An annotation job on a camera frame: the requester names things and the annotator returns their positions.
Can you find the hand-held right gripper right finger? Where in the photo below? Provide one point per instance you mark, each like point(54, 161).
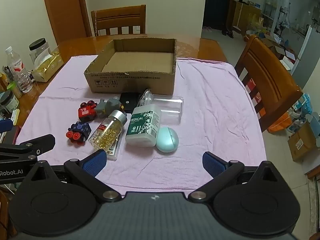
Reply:
point(212, 163)

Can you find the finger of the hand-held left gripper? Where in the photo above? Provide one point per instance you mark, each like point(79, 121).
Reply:
point(5, 125)
point(40, 142)

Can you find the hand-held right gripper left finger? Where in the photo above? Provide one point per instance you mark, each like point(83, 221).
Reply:
point(96, 161)

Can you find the blue toy train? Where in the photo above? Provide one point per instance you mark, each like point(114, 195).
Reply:
point(80, 130)

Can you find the red toy train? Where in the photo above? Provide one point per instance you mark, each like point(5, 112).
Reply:
point(86, 113)

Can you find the teal round case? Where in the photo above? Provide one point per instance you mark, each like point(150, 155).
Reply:
point(167, 140)

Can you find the white swab box green label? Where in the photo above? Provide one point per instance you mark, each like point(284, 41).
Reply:
point(140, 130)

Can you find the clear plastic cup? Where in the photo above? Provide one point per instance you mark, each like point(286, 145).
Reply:
point(170, 110)

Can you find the cardboard box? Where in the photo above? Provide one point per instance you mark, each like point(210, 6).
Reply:
point(130, 82)

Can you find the dark red case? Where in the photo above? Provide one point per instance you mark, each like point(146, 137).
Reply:
point(10, 136)

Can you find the clear flat plastic case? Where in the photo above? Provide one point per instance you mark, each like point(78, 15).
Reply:
point(113, 151)

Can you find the small jar black lid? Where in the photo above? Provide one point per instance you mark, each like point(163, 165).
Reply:
point(8, 102)

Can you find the bottle of gold capsules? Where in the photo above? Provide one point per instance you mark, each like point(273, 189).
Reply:
point(107, 132)

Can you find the small bottle green cap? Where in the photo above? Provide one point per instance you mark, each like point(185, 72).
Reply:
point(15, 90)

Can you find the pink cloth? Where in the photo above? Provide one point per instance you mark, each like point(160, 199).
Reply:
point(212, 120)

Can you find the clear water bottle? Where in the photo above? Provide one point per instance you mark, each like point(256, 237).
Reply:
point(21, 75)

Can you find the grey elephant toy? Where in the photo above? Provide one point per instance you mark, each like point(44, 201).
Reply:
point(106, 107)

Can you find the black flat case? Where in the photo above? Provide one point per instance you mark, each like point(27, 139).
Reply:
point(127, 98)

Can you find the gold tissue pack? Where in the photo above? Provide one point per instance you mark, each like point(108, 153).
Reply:
point(47, 67)

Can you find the red patterned box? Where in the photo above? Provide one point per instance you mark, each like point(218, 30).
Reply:
point(255, 100)

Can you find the orange bag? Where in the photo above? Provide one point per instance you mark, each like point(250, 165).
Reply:
point(278, 123)

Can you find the clear plastic packet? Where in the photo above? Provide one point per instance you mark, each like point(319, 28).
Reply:
point(145, 97)

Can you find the clear jar black lid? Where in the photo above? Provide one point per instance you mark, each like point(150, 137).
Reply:
point(40, 47)

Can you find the brown cardboard carton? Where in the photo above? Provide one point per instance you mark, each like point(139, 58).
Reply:
point(302, 142)

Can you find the wooden chair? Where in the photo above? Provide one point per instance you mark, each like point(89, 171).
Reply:
point(262, 75)
point(120, 17)

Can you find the wooden door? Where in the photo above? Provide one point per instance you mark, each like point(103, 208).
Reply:
point(67, 17)

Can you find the white refrigerator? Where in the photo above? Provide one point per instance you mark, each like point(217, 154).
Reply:
point(305, 57)

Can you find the wooden cabinet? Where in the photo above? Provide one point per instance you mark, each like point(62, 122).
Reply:
point(243, 17)

